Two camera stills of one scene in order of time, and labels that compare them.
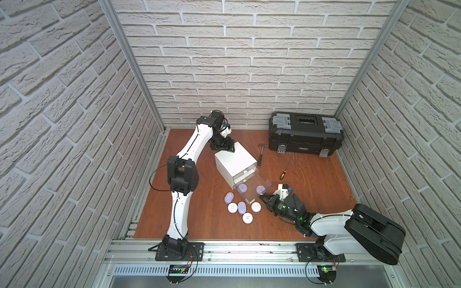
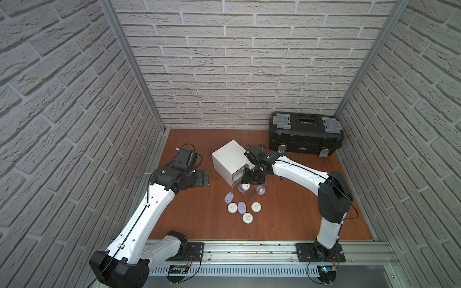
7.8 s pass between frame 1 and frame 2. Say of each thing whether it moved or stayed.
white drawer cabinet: stayed
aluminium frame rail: stayed
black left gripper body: moved
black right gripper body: moved
